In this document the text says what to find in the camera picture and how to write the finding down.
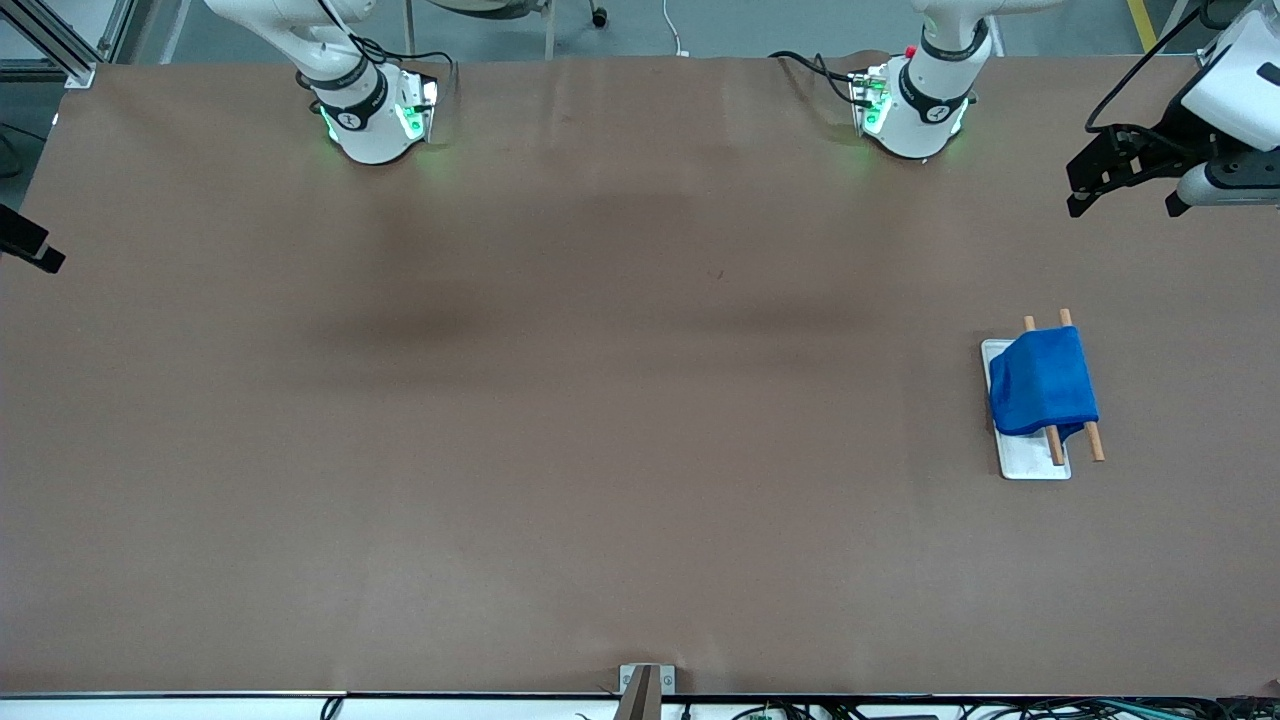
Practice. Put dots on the blue towel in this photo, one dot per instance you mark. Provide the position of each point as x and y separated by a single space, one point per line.
1045 385

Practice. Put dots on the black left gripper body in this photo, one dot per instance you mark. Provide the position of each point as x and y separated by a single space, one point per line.
1172 141

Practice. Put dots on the office chair base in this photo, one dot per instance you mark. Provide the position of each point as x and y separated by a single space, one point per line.
598 16

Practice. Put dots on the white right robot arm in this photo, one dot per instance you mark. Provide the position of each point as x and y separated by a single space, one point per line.
365 125

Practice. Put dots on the white rack with wooden bars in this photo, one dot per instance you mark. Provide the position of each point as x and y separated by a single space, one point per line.
1030 458

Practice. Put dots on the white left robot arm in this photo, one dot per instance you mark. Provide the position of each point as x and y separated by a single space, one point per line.
925 110

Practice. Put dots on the aluminium frame profile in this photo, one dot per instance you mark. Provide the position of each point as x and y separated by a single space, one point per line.
75 70

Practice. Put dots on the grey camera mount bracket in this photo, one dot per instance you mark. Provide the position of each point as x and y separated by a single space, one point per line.
645 690

